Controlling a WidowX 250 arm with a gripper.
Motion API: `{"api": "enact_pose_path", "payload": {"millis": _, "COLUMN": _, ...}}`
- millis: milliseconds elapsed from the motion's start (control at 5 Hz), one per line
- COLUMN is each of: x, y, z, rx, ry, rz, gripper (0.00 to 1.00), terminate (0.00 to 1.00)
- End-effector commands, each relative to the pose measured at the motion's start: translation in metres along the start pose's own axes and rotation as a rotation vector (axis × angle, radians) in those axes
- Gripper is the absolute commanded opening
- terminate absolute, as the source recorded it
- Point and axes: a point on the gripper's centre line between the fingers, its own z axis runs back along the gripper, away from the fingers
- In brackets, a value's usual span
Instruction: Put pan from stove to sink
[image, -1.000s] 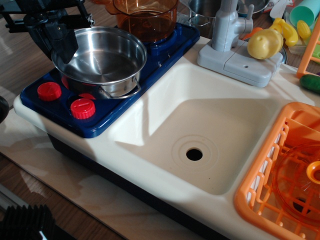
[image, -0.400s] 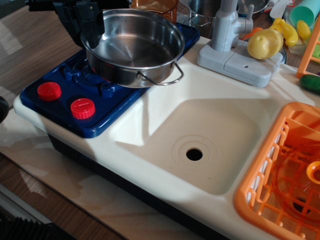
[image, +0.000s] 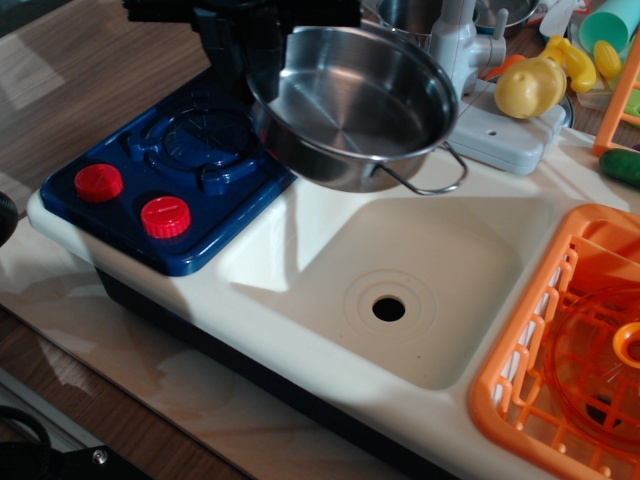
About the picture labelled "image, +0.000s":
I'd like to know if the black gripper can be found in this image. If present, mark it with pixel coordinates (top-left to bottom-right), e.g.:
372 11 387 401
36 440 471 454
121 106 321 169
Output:
122 0 361 105

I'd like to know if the stainless steel two-handled pan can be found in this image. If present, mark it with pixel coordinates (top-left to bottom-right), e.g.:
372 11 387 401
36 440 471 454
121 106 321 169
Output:
251 22 468 196

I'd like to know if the black ribbed robot base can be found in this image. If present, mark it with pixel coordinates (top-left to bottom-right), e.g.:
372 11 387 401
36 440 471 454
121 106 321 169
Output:
1 406 150 480

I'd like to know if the blue toy stove top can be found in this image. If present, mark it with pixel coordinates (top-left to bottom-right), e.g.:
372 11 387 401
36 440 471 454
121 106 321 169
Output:
40 69 295 276

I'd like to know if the right red stove knob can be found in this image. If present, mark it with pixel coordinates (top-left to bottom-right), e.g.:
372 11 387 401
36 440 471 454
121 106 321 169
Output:
140 196 192 239

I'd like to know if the red stove knob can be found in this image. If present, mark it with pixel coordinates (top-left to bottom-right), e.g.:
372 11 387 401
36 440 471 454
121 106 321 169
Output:
140 196 192 239
74 163 124 203

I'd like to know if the left red stove knob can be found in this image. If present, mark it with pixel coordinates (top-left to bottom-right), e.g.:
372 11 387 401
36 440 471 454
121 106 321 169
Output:
74 163 124 203

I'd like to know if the cream toy sink unit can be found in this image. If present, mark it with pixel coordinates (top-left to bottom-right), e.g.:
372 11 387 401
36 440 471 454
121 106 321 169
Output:
27 129 639 479

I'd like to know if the small steel pot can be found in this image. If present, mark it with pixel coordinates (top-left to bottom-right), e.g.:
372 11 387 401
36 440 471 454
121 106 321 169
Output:
367 0 442 50

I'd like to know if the steel bowl at back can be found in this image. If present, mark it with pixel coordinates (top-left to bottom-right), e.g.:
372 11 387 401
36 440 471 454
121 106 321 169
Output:
475 0 539 38

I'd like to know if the grey toy faucet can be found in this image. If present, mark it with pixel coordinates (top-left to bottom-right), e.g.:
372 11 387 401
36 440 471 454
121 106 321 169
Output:
429 0 565 175

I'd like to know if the yellow plastic potato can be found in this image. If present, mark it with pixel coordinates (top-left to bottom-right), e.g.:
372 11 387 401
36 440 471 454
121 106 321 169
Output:
494 57 567 119

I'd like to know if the black round knob left edge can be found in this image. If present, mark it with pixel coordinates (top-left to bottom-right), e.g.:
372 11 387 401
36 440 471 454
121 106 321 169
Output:
0 192 19 246

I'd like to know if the yellow plastic banana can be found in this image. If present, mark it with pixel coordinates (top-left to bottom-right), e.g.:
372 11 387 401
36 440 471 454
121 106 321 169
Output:
539 36 597 93

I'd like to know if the yellow plastic corn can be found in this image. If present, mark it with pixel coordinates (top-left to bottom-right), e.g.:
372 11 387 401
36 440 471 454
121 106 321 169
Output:
593 40 623 80

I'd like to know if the teal plastic cup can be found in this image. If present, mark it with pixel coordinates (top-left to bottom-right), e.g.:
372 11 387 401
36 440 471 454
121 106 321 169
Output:
579 0 639 54

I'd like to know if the orange plastic rack behind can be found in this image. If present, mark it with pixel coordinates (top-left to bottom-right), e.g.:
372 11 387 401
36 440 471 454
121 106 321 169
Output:
592 36 639 156

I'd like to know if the green plastic cucumber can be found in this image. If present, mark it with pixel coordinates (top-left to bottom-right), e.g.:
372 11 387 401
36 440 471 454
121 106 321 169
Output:
599 148 639 185

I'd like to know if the orange dish drying rack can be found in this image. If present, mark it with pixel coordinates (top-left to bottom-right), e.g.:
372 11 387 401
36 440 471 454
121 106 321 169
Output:
469 204 639 479

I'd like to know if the transparent orange pot lid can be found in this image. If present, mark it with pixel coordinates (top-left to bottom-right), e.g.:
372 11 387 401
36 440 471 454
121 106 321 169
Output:
544 286 639 454

